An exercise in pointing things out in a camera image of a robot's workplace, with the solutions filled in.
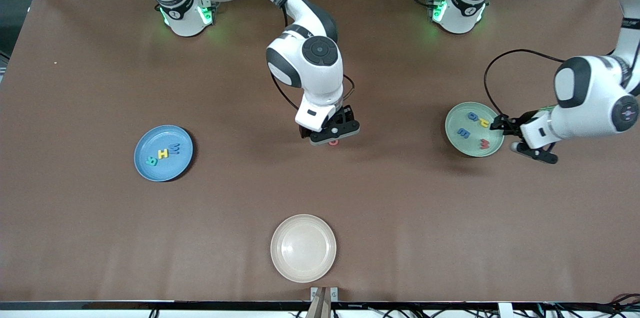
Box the blue plate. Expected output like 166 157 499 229
134 125 194 182

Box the tan wooden post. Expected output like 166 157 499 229
306 288 332 318

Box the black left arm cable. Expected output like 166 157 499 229
483 49 640 118

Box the grey metal mounting bracket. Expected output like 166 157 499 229
310 287 339 302

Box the green plate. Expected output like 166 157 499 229
445 102 505 158

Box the beige plate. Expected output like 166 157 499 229
270 214 337 283

